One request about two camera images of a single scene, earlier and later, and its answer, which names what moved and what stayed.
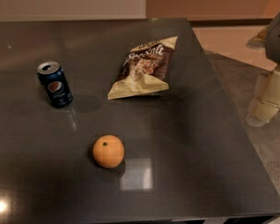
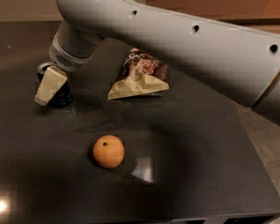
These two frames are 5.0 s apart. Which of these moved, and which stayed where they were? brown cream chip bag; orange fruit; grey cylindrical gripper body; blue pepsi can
Moved: grey cylindrical gripper body
Stayed: orange fruit; blue pepsi can; brown cream chip bag
